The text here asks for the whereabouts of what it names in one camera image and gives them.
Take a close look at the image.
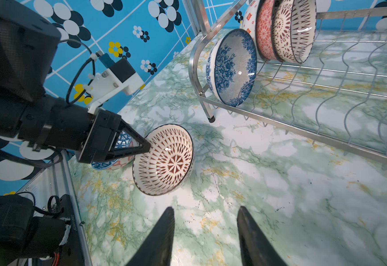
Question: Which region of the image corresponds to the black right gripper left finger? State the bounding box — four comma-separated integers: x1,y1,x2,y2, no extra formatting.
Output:
126,207,175,266

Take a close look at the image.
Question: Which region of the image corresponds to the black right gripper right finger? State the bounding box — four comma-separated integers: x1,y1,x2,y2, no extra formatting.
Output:
237,206,287,266

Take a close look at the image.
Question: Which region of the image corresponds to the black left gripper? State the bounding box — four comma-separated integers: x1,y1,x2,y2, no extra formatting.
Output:
75,109,151,164

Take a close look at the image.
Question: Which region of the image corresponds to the blue floral white bowl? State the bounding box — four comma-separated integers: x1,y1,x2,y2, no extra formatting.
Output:
206,29,257,107

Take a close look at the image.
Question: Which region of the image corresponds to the black leaf patterned bowl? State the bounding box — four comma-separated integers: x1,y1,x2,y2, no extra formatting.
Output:
255,0,282,62

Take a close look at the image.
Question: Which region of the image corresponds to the red striped white bowl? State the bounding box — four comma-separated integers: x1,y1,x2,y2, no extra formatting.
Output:
272,0,317,64

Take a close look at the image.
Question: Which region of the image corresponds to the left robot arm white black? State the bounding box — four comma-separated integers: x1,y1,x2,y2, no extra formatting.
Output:
0,1,151,266

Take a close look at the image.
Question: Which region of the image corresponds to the stainless steel dish rack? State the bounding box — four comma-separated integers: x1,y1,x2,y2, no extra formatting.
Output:
185,1,387,166

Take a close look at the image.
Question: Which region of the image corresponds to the dark blue patterned bowl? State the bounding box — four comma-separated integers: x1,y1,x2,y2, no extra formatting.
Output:
91,131,135,171

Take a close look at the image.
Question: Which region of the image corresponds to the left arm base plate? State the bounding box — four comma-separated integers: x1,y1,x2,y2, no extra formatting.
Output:
37,194,86,266

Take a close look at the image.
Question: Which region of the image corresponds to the aluminium front rail frame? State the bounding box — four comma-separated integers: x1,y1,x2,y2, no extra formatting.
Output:
17,150,92,266

